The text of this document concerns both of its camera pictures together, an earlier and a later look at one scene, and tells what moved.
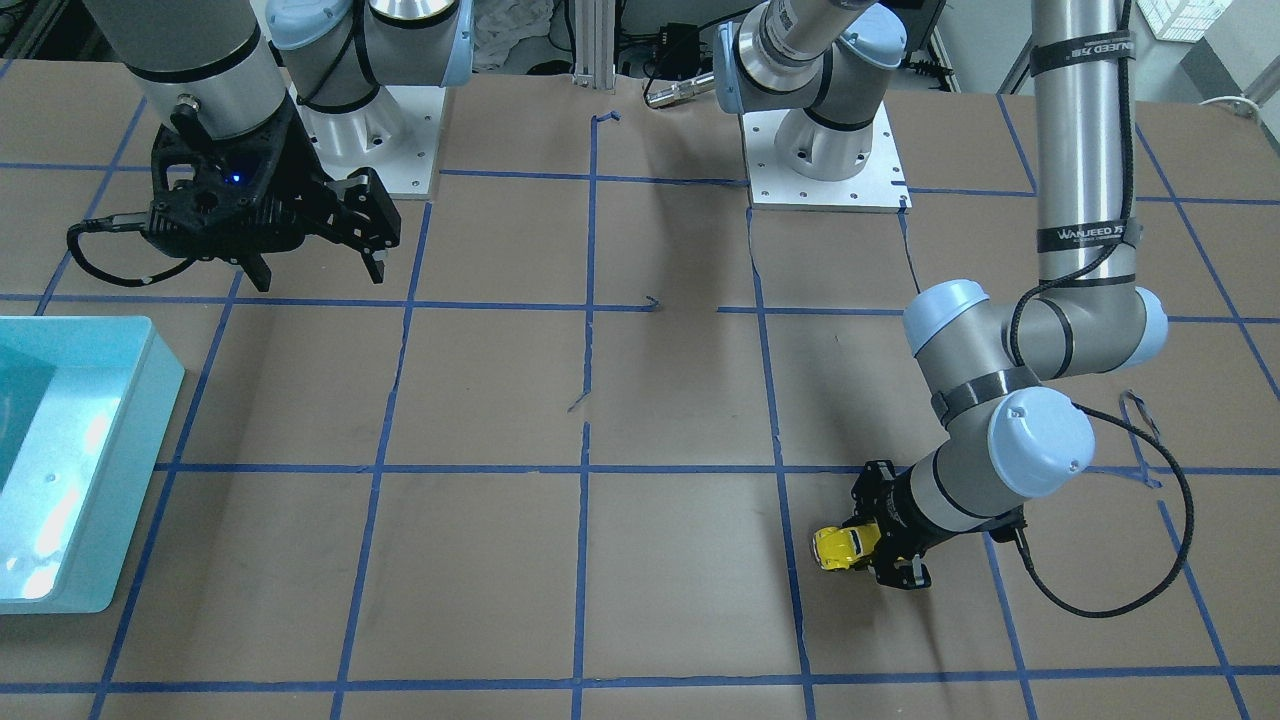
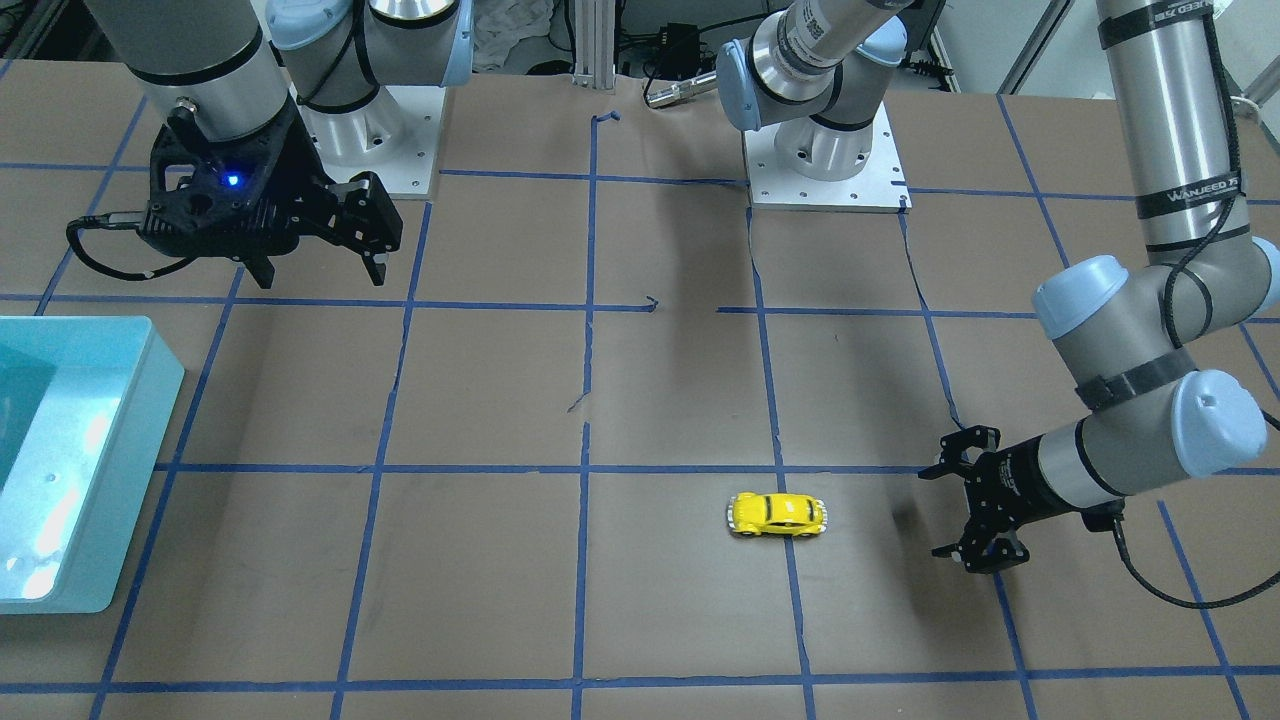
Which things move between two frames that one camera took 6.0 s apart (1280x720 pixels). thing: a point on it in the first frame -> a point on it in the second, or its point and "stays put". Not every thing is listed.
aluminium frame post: x=594 y=44 stays put
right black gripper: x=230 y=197 stays put
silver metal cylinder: x=679 y=90 stays put
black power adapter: x=678 y=50 stays put
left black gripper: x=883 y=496 -> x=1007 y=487
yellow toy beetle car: x=837 y=547 -> x=776 y=514
